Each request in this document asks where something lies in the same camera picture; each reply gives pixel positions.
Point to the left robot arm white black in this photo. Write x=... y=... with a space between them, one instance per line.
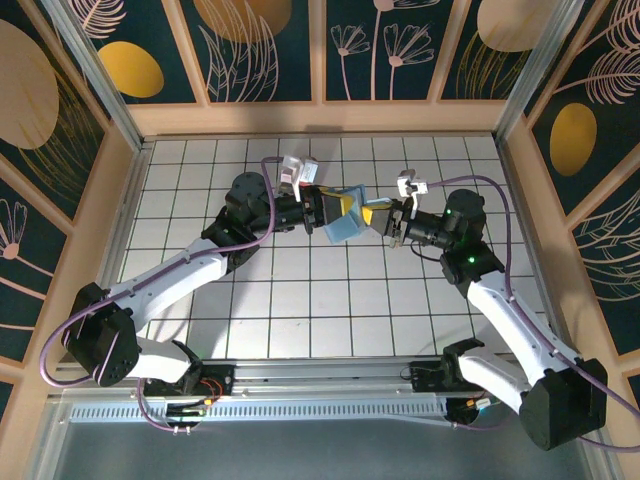
x=165 y=280

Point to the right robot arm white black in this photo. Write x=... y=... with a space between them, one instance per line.
x=520 y=320

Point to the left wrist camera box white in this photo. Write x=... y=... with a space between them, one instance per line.
x=292 y=172

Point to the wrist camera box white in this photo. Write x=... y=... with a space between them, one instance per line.
x=292 y=172
x=410 y=185

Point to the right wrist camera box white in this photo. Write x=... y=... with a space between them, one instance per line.
x=410 y=185

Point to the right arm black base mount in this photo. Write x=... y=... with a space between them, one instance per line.
x=425 y=377

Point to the aluminium frame rail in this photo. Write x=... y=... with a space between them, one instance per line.
x=325 y=375

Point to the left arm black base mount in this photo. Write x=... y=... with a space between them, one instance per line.
x=220 y=377

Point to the aluminium corner post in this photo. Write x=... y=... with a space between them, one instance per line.
x=107 y=95
x=530 y=75

